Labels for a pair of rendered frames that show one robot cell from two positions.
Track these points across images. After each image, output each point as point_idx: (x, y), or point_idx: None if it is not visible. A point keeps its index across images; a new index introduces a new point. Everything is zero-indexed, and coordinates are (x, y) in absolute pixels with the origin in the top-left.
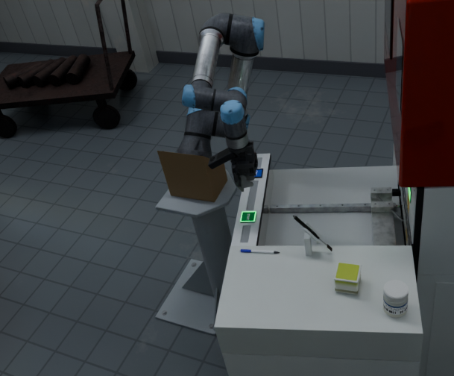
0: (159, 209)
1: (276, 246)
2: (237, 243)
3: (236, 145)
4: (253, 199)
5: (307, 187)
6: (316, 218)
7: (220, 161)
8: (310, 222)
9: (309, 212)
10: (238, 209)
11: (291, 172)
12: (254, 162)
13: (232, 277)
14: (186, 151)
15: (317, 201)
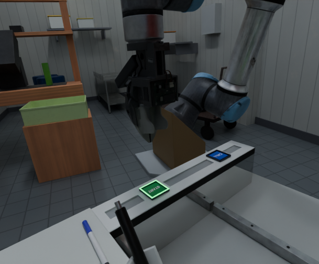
0: (136, 157)
1: (124, 256)
2: (100, 211)
3: (128, 29)
4: (185, 176)
5: (287, 212)
6: (270, 263)
7: (122, 73)
8: (255, 263)
9: (264, 246)
10: (158, 176)
11: (277, 187)
12: (159, 84)
13: (16, 254)
14: (167, 108)
15: (290, 238)
